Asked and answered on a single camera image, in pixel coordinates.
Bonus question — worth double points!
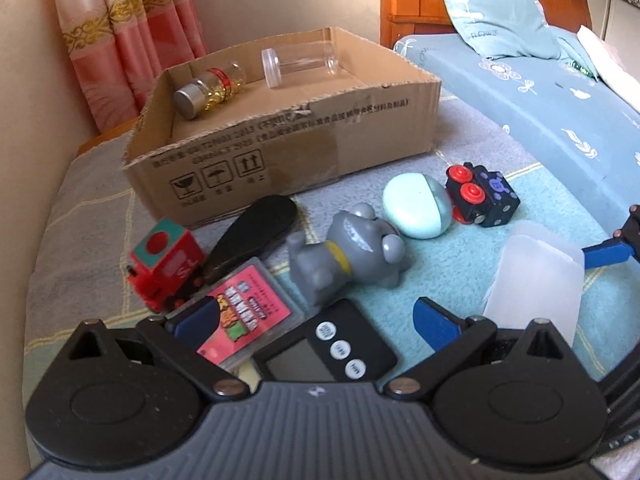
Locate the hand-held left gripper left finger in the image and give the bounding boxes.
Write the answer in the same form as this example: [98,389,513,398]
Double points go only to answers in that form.
[67,296,251,403]

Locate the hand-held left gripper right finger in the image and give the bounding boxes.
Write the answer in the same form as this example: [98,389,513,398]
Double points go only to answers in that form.
[382,297,568,405]

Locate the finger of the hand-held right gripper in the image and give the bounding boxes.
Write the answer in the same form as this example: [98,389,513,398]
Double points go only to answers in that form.
[581,204,640,270]

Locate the translucent white plastic lid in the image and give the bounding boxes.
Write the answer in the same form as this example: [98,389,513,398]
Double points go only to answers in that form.
[482,220,586,348]

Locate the grey toy dog figure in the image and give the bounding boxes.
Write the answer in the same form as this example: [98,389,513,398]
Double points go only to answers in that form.
[286,202,416,308]

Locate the black digital timer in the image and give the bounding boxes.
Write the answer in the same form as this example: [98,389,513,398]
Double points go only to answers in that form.
[251,298,399,383]

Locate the mint green egg-shaped case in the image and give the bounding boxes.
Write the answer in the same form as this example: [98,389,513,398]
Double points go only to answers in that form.
[382,172,453,239]

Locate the black fidget cube red buttons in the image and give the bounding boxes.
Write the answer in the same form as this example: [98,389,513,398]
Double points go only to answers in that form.
[445,161,521,228]

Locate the cardboard box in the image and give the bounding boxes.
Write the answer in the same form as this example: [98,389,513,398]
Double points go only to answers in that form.
[121,26,442,228]

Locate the clear card case red label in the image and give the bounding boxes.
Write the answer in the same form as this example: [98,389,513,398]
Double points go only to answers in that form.
[177,256,303,368]

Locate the red toy train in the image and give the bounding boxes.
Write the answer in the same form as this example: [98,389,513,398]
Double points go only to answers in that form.
[127,217,208,313]

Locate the grey and teal checked blanket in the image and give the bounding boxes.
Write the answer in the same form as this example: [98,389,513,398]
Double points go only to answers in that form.
[22,95,640,391]

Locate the blue floral bedsheet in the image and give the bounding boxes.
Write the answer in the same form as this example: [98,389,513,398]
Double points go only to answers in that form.
[392,25,640,221]

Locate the white cloth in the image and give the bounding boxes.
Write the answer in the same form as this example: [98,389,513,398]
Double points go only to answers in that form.
[577,25,640,116]

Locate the wooden furniture edge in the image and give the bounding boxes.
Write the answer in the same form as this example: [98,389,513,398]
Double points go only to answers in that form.
[76,114,151,155]

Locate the glass bottle with yellow capsules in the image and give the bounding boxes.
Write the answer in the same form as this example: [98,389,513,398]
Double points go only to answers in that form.
[173,61,247,121]

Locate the white cabinet with patterned trim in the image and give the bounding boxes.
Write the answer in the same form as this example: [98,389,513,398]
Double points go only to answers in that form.
[602,0,640,46]

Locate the light blue pillow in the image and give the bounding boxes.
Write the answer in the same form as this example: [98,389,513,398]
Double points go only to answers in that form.
[430,0,561,60]

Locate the clear plastic jar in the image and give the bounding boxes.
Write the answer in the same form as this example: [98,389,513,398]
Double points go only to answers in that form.
[261,39,340,88]

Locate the pink patterned curtain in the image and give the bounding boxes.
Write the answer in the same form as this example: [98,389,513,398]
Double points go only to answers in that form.
[47,0,208,136]

